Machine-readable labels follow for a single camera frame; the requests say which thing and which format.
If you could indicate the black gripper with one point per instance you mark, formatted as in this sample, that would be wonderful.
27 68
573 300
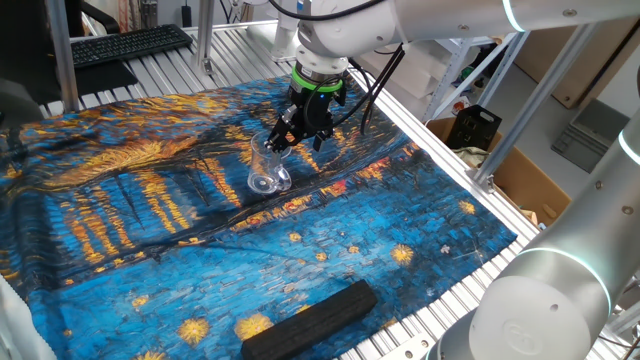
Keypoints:
315 115

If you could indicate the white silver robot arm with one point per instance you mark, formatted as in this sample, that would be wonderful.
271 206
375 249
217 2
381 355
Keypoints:
450 20

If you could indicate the green ringed wrist flange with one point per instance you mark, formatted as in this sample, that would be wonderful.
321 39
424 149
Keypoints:
317 80

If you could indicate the white foam block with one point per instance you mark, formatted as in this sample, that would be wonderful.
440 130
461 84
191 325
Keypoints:
400 75
430 52

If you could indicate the blue starry painting cloth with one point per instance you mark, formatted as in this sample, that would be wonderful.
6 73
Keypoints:
200 250

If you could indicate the white metal shelf rack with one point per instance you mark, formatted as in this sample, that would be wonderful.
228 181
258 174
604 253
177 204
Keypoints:
452 75

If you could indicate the black power adapter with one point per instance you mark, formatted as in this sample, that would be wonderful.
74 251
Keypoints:
186 16

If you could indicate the black plastic crate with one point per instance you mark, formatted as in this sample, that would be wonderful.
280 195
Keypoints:
472 127

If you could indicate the olive cloth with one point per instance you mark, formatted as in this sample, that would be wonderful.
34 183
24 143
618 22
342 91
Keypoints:
472 156

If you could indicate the black rectangular block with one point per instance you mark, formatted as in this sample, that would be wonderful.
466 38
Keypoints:
310 322

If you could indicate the black computer keyboard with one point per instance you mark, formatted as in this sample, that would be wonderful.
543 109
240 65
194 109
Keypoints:
125 45

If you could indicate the black desk mat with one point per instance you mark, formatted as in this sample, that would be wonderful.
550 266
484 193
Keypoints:
105 80

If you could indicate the open cardboard box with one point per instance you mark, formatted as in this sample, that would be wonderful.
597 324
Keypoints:
525 185

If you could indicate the black office chair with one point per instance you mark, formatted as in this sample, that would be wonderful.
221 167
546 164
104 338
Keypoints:
100 15

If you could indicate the large cardboard sheet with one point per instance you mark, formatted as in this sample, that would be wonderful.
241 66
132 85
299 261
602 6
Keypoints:
575 75

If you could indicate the grey plastic crate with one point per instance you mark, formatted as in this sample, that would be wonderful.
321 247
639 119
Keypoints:
590 135

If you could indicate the black screen panel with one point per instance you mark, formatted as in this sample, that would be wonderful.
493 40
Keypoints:
20 40

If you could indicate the white ridged panel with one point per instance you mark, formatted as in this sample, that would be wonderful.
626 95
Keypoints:
17 325

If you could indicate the slanted aluminium frame post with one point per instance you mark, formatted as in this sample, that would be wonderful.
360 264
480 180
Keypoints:
530 105

